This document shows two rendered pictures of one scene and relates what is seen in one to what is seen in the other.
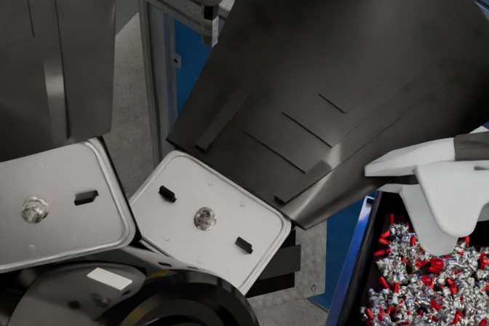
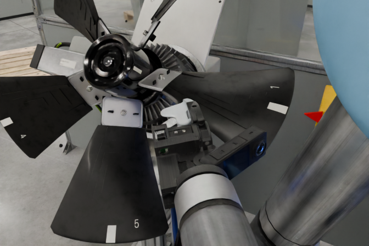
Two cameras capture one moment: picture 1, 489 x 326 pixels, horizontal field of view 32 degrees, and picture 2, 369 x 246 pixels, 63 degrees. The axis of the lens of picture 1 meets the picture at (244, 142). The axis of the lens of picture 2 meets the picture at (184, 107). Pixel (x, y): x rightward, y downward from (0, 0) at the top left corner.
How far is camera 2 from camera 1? 0.62 m
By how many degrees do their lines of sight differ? 62
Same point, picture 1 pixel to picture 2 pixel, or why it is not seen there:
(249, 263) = (149, 84)
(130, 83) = not seen: outside the picture
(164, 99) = not seen: hidden behind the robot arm
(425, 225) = not seen: hidden behind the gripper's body
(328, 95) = (208, 89)
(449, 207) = (171, 109)
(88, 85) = (163, 9)
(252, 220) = (162, 84)
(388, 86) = (219, 103)
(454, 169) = (185, 107)
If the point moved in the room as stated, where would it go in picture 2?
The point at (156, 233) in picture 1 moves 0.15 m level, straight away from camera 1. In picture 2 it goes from (156, 72) to (221, 65)
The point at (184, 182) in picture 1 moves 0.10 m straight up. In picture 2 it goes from (173, 74) to (172, 28)
